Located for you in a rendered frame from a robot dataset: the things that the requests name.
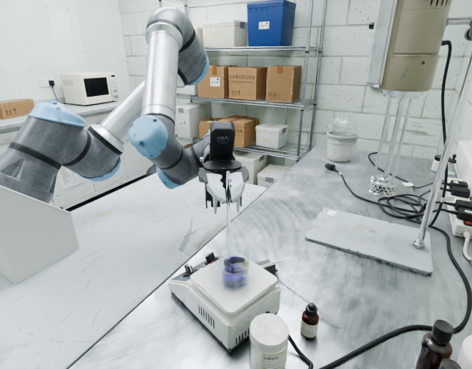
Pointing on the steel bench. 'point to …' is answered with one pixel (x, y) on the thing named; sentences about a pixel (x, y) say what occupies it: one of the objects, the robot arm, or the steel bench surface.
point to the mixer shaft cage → (380, 185)
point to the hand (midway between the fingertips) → (227, 193)
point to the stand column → (448, 142)
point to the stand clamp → (469, 25)
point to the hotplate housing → (203, 305)
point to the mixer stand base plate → (372, 239)
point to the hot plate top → (257, 276)
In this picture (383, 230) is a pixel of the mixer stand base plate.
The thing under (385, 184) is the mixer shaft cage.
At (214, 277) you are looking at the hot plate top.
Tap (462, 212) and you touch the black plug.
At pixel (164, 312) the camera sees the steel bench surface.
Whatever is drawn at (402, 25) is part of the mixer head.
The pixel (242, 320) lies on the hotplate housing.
